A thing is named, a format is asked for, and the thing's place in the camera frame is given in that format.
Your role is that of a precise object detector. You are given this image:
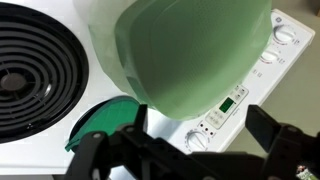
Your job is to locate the large black coil burner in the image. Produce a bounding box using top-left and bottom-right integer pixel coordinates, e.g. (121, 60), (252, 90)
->
(0, 1), (90, 145)

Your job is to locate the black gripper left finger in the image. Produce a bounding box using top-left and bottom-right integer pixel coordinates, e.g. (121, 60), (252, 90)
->
(64, 104), (188, 180)

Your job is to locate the white electric stove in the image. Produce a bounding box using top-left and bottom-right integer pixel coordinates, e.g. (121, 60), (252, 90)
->
(0, 0), (316, 176)

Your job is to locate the light green bin liner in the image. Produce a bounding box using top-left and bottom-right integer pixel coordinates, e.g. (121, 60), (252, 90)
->
(87, 0), (141, 98)

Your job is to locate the white oven knob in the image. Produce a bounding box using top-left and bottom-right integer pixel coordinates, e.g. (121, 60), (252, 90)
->
(184, 129), (211, 154)

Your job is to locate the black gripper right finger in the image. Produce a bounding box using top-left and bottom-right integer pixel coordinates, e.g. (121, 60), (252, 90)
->
(245, 104), (320, 180)

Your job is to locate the dark green burner cover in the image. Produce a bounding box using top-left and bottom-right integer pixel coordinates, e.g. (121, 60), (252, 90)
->
(64, 95), (141, 153)

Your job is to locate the white stove knob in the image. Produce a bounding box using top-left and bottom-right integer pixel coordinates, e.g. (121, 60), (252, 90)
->
(272, 24), (297, 44)
(259, 48), (280, 64)

